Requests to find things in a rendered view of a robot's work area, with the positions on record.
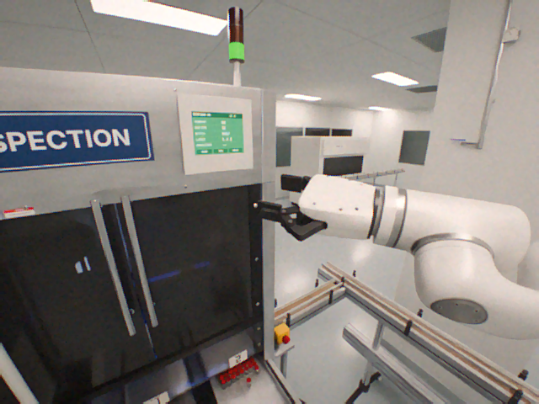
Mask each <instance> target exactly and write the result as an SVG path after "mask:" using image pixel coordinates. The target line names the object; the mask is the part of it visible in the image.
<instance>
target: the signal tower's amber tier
mask: <svg viewBox="0 0 539 404"><path fill-rule="evenodd" d="M228 39H229V42H231V41H240V42H243V27H242V26H239V25H231V26H229V27H228Z"/></svg>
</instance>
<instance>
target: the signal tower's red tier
mask: <svg viewBox="0 0 539 404"><path fill-rule="evenodd" d="M230 24H241V25H242V26H243V11H242V9H240V8H230V9H228V25H230Z"/></svg>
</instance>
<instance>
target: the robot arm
mask: <svg viewBox="0 0 539 404"><path fill-rule="evenodd" d="M280 186H281V189H282V190H286V191H291V192H297V193H301V192H302V191H303V192H302V195H301V196H300V198H299V200H298V205H297V206H292V207H286V208H282V205H280V204H276V203H271V202H267V201H263V200H259V201H258V203H257V205H258V212H259V218H261V219H265V220H268V221H274V222H278V223H280V225H281V226H282V227H284V228H285V230H286V232H287V233H289V234H291V235H292V236H293V237H294V238H295V239H297V241H299V242H302V241H304V240H306V239H308V238H309V237H311V236H312V235H314V234H316V233H318V234H323V235H327V236H331V237H342V238H349V239H358V240H366V239H370V238H371V236H373V238H372V242H373V244H377V245H381V246H384V247H391V248H395V249H399V250H403V251H405V252H408V253H410V254H412V255H413V256H414V284H415V289H416V292H417V295H418V297H419V299H420V300H421V301H422V303H423V304H424V305H425V306H426V307H428V308H429V309H431V310H432V311H433V312H435V313H437V314H439V315H441V316H443V317H445V318H447V319H450V320H452V321H454V322H458V323H460V324H462V325H464V326H467V327H470V328H473V329H476V330H479V331H480V332H485V333H487V334H490V335H494V336H497V337H500V338H508V339H515V340H529V339H538V338H539V240H538V241H536V242H533V243H532V244H530V240H531V228H530V224H529V221H528V219H527V217H526V215H525V213H524V212H523V211H522V210H520V209H519V208H517V207H515V206H512V205H502V204H497V203H492V202H487V201H481V200H475V199H466V198H460V197H455V196H450V195H443V194H434V193H428V192H423V191H418V190H412V189H402V188H396V187H390V186H384V188H383V190H382V193H380V188H376V187H373V186H370V185H368V184H365V183H360V182H356V181H353V180H349V179H345V178H337V177H332V176H327V175H321V174H317V175H315V176H313V177H308V176H303V177H300V176H294V175H288V174H281V175H280ZM292 214H296V218H291V216H290V215H292ZM517 265H518V269H517V284H515V283H512V282H510V281H509V280H507V279H506V278H505V277H503V276H502V275H501V274H500V273H503V272H507V271H510V270H511V269H513V268H515V267H516V266H517Z"/></svg>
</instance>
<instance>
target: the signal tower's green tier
mask: <svg viewBox="0 0 539 404"><path fill-rule="evenodd" d="M232 58H240V59H243V60H244V45H243V44H242V43H237V42H233V43H230V44H229V60H230V59H232Z"/></svg>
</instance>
